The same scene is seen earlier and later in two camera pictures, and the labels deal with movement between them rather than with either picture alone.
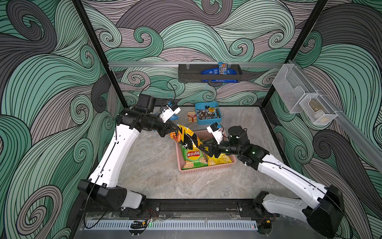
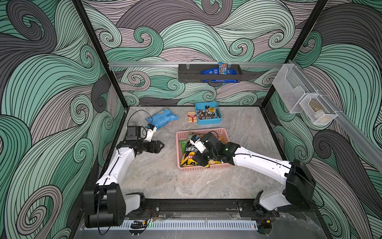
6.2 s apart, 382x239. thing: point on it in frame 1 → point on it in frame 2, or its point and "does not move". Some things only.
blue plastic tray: x=208 y=113 does not move
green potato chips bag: x=193 y=158 → x=183 y=143
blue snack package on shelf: x=222 y=69 does not move
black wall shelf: x=192 y=73 does not move
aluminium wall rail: x=142 y=64 does not move
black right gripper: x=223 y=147 → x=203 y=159
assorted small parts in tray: x=208 y=113 does not move
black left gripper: x=166 y=128 → x=155 y=149
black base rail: x=211 y=208 does not move
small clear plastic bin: x=317 y=109 does not move
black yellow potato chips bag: x=185 y=137 → x=191 y=149
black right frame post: x=320 y=7 does not move
